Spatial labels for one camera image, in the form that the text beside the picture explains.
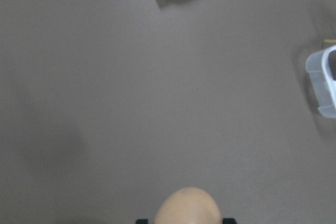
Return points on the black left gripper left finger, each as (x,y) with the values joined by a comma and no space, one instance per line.
(142,221)

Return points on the brown egg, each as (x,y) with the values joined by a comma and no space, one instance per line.
(189,205)

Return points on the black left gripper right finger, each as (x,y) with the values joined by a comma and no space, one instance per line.
(228,221)

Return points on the clear plastic egg box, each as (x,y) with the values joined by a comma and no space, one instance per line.
(320,66)

